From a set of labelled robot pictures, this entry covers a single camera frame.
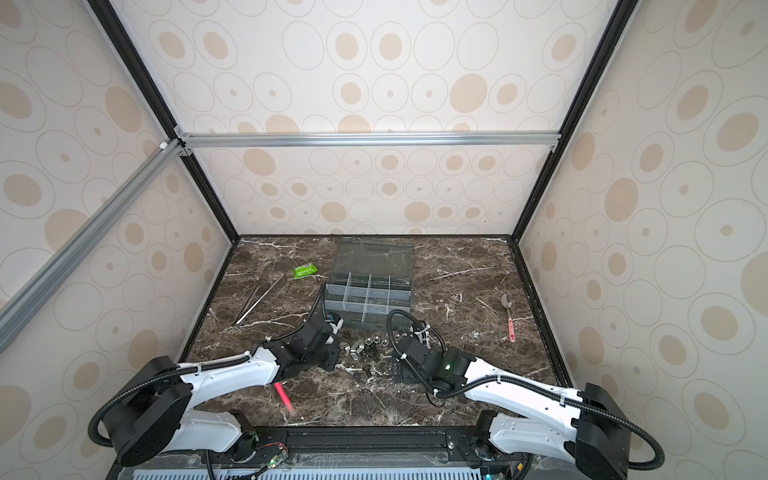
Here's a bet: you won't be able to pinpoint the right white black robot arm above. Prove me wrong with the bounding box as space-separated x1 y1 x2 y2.
389 333 666 479

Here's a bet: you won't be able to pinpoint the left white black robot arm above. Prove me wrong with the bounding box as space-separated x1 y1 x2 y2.
87 313 344 467

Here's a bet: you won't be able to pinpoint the pink marker pen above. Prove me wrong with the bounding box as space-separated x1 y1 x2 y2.
274 382 296 415

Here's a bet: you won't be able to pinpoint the green snack packet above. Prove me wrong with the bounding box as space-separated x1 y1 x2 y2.
293 263 318 279

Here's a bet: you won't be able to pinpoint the metal tongs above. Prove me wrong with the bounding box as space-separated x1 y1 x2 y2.
232 272 286 327

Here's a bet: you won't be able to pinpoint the clear grey compartment organizer box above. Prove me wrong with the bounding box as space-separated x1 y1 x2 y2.
322 238 415 331

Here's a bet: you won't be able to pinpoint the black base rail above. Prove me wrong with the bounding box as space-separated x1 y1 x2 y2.
107 424 625 480

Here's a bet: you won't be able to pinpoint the pink handled metal spoon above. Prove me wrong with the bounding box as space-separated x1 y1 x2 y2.
500 293 516 343

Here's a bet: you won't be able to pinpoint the aluminium frame bar back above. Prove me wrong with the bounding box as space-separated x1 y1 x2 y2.
180 131 561 148

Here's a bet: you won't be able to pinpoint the aluminium frame bar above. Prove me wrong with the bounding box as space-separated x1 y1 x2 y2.
1 139 182 350
180 131 561 148

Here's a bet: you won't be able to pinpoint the aluminium frame bar left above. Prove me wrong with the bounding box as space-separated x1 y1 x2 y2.
1 139 182 350

